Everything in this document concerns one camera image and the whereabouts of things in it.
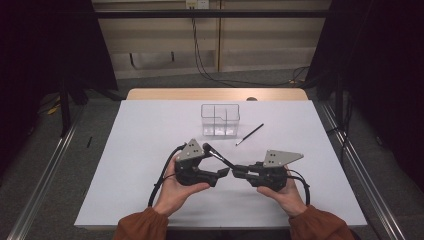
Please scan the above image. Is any black hanging floor cable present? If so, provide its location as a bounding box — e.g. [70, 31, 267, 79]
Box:
[191, 8, 311, 88]

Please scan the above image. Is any hand-held gripper cable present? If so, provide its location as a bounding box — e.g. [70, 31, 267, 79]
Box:
[286, 168, 312, 206]
[147, 143, 188, 208]

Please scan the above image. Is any clear plastic organizer box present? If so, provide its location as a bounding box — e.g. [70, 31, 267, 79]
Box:
[200, 103, 241, 137]

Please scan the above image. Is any white table cover board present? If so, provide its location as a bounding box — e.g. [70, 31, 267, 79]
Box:
[73, 99, 368, 231]

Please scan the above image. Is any right hand-held gripper cable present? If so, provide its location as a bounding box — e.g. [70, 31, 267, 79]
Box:
[286, 168, 312, 206]

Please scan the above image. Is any black curtain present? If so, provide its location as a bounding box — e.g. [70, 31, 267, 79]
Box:
[304, 0, 424, 194]
[0, 0, 118, 181]

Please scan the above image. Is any black horizontal bar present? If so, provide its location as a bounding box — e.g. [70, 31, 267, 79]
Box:
[94, 9, 329, 19]

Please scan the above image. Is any metal floor rail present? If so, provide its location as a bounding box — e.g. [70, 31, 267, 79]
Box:
[319, 99, 407, 240]
[6, 106, 85, 240]

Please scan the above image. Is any thin black eyeliner pencil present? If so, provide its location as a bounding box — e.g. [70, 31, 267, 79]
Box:
[235, 123, 265, 147]

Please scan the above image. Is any left hand-held gripper cable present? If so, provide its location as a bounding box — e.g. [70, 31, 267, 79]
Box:
[147, 143, 188, 208]

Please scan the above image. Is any black metal stand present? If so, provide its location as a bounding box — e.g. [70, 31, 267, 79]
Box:
[334, 73, 352, 164]
[59, 79, 73, 138]

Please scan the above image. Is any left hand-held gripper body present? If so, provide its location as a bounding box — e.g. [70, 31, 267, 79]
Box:
[174, 138, 221, 188]

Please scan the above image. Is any wooden table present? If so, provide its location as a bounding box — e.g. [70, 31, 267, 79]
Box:
[125, 87, 309, 102]

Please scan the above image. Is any person's left hand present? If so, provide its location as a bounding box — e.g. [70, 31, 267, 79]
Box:
[153, 155, 212, 217]

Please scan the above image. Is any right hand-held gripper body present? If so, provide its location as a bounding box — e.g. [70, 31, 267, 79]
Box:
[246, 149, 305, 193]

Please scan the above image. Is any white wall socket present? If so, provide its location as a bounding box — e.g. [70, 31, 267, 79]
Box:
[185, 0, 210, 10]

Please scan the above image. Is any person's right hand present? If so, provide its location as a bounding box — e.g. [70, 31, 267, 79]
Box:
[256, 177, 308, 219]

